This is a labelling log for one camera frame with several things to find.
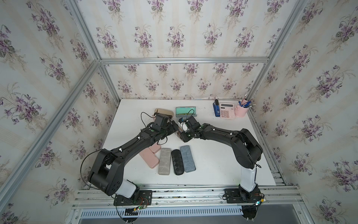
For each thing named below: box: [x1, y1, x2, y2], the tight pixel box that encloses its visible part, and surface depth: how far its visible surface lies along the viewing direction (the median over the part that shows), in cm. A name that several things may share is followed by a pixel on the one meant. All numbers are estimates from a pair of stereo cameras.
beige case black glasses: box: [171, 149, 185, 176], surface depth 85 cm
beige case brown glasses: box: [154, 108, 174, 118], surface depth 113 cm
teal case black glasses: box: [180, 145, 197, 173], surface depth 86 cm
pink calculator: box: [219, 102, 236, 120], surface depth 113 cm
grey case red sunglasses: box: [158, 147, 172, 175], surface depth 85 cm
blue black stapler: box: [212, 98, 221, 118], surface depth 114 cm
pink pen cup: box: [234, 105, 249, 118], surface depth 107 cm
